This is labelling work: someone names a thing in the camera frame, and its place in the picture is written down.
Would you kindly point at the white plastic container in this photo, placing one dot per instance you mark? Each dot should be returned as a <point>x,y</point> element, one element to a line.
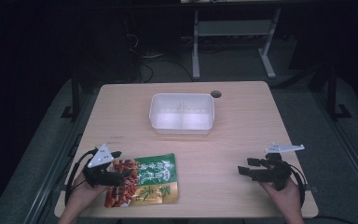
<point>181,116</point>

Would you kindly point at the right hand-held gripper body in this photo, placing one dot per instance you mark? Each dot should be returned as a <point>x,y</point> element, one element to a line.
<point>276,174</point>

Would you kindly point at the person's right hand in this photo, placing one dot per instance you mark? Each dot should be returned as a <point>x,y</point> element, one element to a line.
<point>289,199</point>

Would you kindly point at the green and red snack packet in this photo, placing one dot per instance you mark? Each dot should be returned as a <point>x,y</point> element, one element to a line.
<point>155,180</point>

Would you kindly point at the white metal desk frame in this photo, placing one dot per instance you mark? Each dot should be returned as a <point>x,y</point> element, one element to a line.
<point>233,28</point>

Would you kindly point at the person's left hand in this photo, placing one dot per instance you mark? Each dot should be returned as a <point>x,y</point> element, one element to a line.
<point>82,193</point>

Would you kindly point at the black metal stand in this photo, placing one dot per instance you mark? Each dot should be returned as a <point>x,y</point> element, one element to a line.
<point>74,102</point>
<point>332,96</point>

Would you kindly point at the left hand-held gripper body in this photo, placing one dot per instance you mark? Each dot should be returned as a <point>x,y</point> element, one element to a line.
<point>100,157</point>

